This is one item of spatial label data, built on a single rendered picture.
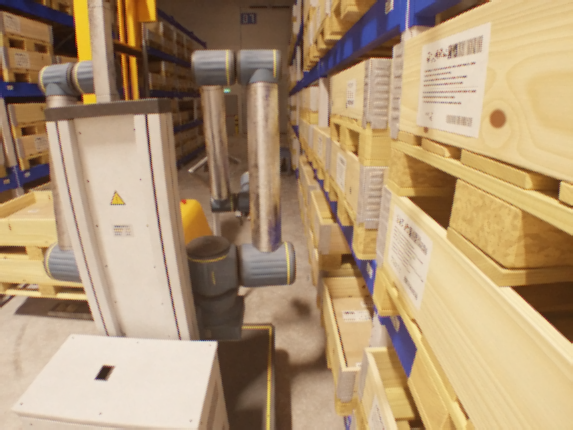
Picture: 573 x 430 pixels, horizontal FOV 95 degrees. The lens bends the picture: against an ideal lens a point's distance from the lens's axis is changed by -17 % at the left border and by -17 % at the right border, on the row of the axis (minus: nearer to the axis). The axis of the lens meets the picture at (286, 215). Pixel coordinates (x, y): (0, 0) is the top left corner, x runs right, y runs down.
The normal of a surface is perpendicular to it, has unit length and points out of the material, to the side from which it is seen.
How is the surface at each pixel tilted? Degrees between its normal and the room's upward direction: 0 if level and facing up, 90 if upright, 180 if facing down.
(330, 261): 90
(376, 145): 90
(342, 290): 90
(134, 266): 90
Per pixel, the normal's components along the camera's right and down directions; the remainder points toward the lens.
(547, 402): -1.00, 0.00
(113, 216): 0.03, 0.34
